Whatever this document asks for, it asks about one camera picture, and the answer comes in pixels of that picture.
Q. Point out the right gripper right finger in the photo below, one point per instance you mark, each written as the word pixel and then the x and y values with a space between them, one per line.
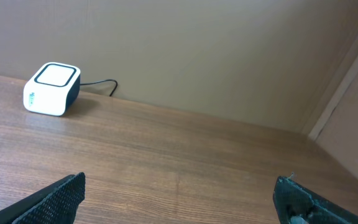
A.
pixel 295 203

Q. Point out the white barcode scanner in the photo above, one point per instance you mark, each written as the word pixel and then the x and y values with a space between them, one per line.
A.
pixel 53 89

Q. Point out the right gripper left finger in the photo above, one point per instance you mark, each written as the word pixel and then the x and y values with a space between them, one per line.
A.
pixel 54 204

